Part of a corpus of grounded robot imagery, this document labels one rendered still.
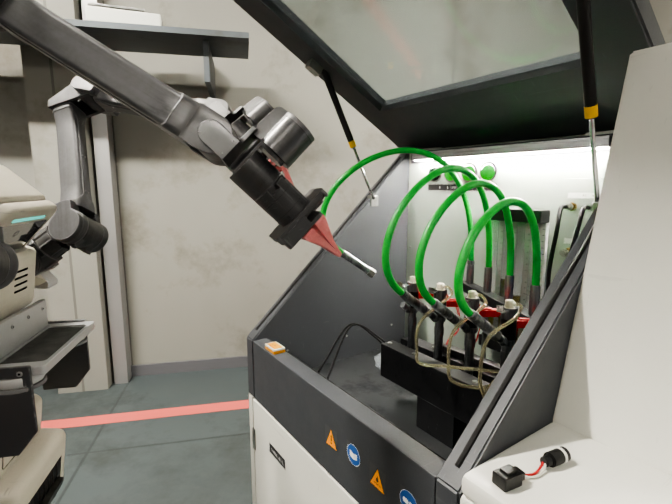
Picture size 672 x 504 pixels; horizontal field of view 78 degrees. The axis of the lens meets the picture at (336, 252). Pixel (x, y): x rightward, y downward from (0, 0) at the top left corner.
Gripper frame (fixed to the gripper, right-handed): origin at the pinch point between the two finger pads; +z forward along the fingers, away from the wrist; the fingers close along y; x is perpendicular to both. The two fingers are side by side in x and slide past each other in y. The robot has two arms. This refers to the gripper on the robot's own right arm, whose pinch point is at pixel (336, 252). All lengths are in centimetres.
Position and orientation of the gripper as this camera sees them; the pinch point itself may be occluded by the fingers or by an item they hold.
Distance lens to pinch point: 66.3
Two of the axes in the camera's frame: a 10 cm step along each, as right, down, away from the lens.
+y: 6.5, -7.5, 1.3
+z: 6.8, 6.5, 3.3
